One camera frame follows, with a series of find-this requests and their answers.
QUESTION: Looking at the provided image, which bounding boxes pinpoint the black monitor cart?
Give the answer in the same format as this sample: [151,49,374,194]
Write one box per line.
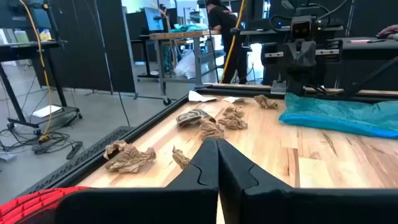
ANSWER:
[0,0,83,129]

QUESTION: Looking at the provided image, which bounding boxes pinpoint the black desk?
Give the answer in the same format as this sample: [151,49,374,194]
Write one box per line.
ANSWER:
[323,36,398,91]

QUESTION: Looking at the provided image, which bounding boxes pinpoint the black power strip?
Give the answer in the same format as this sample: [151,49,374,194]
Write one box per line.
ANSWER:
[65,141,84,161]

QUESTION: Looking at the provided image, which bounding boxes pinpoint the computer monitor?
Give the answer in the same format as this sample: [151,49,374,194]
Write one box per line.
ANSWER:
[126,6,165,35]

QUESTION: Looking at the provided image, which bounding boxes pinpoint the red black work glove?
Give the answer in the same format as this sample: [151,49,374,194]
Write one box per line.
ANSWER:
[0,185,90,224]

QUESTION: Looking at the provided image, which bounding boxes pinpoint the black floor cable bundle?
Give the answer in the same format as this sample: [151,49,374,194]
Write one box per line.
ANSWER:
[0,126,85,161]

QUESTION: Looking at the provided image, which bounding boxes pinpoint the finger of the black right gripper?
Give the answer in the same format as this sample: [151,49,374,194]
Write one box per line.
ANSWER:
[300,40,317,77]
[282,40,301,77]

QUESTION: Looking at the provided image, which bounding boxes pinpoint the small brown paper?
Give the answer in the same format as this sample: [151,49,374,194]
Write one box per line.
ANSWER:
[172,146,191,170]

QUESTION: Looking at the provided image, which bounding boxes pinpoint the white paper sheet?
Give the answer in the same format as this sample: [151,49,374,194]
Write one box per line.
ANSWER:
[32,105,63,118]

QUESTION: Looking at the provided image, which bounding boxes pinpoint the black room partition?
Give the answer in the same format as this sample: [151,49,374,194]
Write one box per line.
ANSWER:
[46,0,136,94]

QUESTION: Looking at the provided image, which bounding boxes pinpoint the wooden workbench grey legs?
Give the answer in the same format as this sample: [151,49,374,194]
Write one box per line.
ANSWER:
[149,29,226,106]

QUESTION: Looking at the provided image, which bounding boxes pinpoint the white paper scrap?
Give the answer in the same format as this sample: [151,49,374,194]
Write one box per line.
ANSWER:
[188,90,218,103]
[222,96,246,104]

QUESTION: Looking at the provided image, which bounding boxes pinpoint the yellow hanging cable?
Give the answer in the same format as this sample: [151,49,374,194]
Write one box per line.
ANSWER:
[18,0,54,144]

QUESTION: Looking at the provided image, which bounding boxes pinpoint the striped paper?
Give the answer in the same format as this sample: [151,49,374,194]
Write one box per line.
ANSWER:
[175,108,217,128]

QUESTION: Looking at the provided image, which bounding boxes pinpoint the person's hand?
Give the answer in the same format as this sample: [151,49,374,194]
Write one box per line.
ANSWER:
[376,24,398,40]

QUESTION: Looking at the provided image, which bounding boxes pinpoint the large brown paper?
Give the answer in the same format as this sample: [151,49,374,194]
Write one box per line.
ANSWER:
[103,139,157,174]

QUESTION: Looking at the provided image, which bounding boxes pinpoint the clear plastic bag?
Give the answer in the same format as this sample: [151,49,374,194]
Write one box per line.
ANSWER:
[174,49,200,80]

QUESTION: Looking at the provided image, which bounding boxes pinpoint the teal plastic trash bag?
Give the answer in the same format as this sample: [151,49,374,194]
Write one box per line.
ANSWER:
[279,92,398,139]

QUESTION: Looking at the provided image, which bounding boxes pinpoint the teal plastic bundle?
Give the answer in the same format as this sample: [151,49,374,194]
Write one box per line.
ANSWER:
[169,23,209,34]

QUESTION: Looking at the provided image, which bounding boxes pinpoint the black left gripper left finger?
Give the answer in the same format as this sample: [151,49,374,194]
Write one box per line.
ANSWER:
[55,138,220,224]

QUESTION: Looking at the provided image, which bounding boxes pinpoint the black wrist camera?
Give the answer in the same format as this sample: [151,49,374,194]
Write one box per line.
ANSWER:
[290,15,313,41]

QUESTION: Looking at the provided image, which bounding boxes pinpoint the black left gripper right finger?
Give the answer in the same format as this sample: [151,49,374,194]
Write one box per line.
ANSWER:
[216,138,398,224]

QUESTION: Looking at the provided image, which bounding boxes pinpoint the person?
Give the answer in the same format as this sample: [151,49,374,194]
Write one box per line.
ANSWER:
[205,0,249,85]

